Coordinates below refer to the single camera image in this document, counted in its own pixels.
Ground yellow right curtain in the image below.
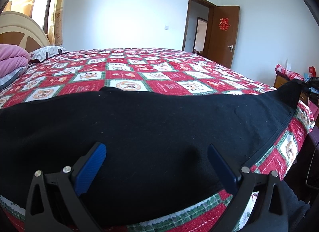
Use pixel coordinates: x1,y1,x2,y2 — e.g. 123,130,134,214
48,0,64,46

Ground window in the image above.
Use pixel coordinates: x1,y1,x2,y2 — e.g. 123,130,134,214
31,0,51,34

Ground brown wooden door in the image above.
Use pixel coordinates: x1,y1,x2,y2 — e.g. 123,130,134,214
207,5,240,68

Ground pink folded blanket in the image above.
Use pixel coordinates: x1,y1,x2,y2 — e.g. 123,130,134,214
1,44,31,78

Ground white patterned pillow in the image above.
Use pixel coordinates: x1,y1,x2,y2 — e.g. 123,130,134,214
30,46,68,62

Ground grey patterned pillow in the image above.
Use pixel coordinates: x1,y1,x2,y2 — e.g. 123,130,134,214
0,66,28,91

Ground brown door frame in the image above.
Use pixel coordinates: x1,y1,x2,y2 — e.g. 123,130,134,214
182,0,216,55

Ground red door decoration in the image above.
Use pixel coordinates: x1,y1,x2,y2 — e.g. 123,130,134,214
219,17,231,31

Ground black pants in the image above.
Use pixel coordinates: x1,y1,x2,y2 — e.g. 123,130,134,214
1,81,302,230

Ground beige wooden headboard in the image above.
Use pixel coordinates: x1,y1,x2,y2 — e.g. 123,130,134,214
0,11,50,53

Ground silver door handle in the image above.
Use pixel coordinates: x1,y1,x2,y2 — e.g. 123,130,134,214
227,45,234,53

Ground red plaid cloth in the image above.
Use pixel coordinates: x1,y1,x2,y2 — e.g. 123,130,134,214
275,64,304,81

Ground wooden nightstand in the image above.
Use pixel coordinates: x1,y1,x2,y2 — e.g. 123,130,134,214
273,74,311,105

